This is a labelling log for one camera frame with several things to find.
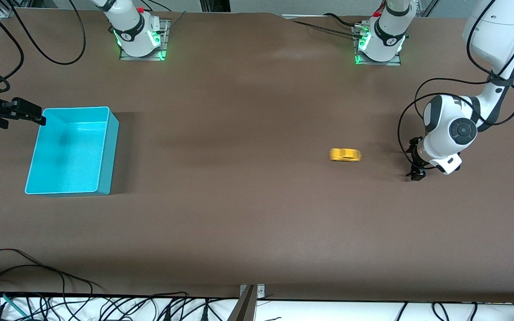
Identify black table cable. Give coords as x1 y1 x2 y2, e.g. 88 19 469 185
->
323 12 358 27
290 20 365 38

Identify yellow beetle toy car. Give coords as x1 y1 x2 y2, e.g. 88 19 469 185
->
329 148 362 163

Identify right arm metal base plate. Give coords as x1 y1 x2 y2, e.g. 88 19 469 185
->
119 19 170 61

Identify grey metal bar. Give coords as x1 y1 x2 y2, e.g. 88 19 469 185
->
227 285 256 321

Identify metal table bracket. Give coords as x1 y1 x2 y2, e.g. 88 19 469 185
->
239 284 265 299

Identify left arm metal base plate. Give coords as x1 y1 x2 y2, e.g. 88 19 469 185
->
352 25 402 66

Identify teal cable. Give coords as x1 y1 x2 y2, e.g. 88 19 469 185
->
3 293 28 318

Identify cyan plastic bin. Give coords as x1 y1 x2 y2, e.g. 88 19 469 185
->
25 106 120 197

